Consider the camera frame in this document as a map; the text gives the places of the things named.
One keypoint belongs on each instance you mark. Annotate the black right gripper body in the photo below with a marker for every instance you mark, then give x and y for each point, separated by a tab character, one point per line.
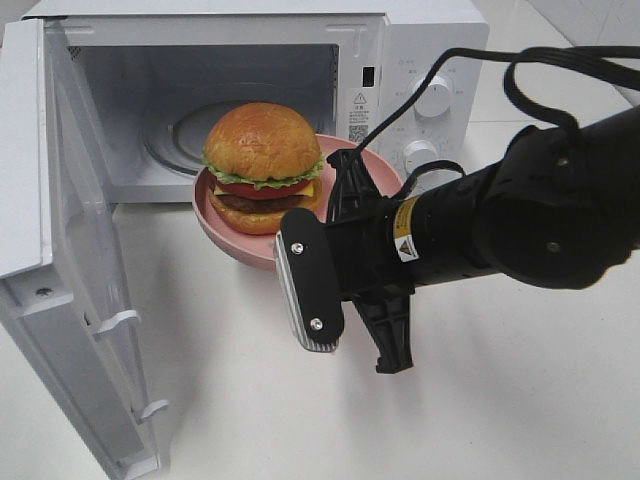
364	236

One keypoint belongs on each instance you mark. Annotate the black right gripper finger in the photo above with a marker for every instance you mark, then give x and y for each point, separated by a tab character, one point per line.
354	196
388	323

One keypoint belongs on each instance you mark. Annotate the white timer knob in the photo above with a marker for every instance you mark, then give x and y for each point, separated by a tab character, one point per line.
417	153

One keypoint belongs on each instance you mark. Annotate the burger with lettuce and tomato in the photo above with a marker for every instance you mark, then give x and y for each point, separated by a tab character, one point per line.
265	160

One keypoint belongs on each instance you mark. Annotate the white microwave door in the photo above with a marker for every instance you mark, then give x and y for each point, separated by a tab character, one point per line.
64	296

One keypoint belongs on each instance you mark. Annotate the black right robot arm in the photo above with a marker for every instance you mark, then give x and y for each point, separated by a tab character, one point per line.
552	213

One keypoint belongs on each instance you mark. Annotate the white warning label sticker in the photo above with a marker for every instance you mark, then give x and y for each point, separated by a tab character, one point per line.
360	109

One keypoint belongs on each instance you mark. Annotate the upper white power knob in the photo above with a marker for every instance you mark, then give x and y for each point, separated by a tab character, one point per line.
436	98

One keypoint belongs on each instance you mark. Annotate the white microwave oven body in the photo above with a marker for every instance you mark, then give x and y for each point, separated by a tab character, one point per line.
138	56

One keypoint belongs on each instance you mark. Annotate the glass microwave turntable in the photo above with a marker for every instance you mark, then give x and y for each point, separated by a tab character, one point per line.
175	136

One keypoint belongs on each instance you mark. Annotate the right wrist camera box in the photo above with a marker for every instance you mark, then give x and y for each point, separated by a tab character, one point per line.
309	281

